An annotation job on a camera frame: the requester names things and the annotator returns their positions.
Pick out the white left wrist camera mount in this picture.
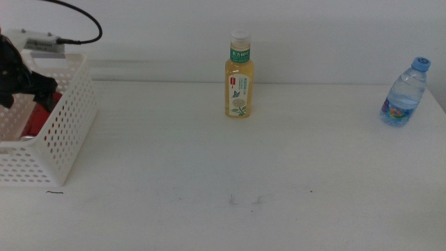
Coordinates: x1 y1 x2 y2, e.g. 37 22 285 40
5 29 67 59

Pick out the white perforated plastic basket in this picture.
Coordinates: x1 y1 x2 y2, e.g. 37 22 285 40
0 52 100 188

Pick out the black braided camera cable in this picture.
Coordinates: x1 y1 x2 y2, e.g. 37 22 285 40
40 0 104 45

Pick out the red cola can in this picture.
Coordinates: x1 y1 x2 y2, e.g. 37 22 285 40
19 91 64 142

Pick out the yellow tea bottle white cap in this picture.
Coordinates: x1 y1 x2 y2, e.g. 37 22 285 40
224 29 255 119

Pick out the clear water bottle blue cap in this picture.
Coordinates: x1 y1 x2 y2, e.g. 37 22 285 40
379 56 432 128

